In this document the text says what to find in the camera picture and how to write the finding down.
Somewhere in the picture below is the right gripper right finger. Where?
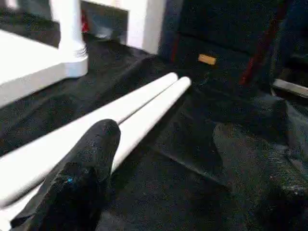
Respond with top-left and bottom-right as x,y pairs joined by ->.
214,123 -> 308,231

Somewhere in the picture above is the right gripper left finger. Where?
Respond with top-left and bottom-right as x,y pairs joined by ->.
10,119 -> 122,231

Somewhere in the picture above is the white plastic table top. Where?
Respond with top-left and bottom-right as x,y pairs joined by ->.
0,30 -> 90,109

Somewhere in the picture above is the white plastic table leg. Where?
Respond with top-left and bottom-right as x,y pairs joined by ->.
0,77 -> 192,226
51,0 -> 88,59
0,72 -> 179,207

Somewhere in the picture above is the black plastic mat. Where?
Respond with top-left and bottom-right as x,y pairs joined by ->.
0,10 -> 308,231

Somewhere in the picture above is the long grey metal bar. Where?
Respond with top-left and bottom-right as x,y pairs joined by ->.
272,78 -> 308,98

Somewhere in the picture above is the small tan tag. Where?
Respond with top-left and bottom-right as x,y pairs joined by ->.
198,54 -> 217,65

